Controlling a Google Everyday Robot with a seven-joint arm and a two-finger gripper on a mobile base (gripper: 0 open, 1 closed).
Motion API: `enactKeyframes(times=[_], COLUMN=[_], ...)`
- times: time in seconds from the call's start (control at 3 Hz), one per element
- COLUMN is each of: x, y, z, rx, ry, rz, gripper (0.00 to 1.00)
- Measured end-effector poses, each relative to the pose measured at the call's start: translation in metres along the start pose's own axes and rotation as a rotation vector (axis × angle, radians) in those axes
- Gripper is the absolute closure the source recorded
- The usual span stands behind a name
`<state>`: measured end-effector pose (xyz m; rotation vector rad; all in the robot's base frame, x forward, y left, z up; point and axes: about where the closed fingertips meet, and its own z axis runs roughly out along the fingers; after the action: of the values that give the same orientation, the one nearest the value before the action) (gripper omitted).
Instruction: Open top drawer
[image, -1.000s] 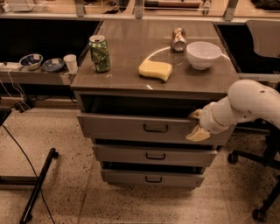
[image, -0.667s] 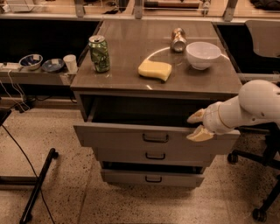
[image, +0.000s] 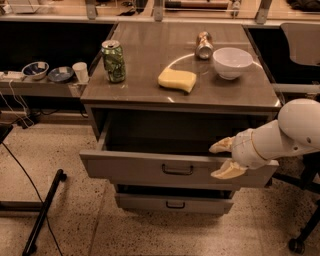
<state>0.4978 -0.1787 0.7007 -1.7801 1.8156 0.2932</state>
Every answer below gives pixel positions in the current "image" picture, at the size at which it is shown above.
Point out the orange soda can lying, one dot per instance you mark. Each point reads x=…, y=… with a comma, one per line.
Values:
x=204, y=45

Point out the grey drawer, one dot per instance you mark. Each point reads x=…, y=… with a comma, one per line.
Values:
x=206, y=201
x=166, y=170

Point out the grey top drawer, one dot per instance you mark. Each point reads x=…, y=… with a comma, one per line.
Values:
x=166, y=170

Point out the green soda can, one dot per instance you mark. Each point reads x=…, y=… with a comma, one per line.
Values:
x=113, y=60

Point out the black stand base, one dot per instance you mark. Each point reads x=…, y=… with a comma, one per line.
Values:
x=41, y=208

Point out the grey bottom drawer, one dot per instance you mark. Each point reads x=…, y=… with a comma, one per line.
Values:
x=206, y=201

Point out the grey drawer cabinet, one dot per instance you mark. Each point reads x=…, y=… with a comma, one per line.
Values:
x=145, y=117

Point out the dark blue bowl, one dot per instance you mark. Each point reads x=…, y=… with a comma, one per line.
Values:
x=61, y=74

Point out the white power strip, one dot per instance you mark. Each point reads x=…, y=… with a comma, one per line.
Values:
x=11, y=75

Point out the white paper cup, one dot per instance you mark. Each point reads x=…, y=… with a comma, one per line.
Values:
x=80, y=69

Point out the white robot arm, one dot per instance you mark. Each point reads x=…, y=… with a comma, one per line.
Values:
x=295, y=132

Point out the yellow sponge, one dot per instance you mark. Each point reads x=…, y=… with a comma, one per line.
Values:
x=177, y=79

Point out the black office chair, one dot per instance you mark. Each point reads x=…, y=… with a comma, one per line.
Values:
x=304, y=47

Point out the grey side shelf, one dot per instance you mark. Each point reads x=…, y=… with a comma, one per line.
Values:
x=42, y=88

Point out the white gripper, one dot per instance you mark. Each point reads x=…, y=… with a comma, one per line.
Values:
x=245, y=149

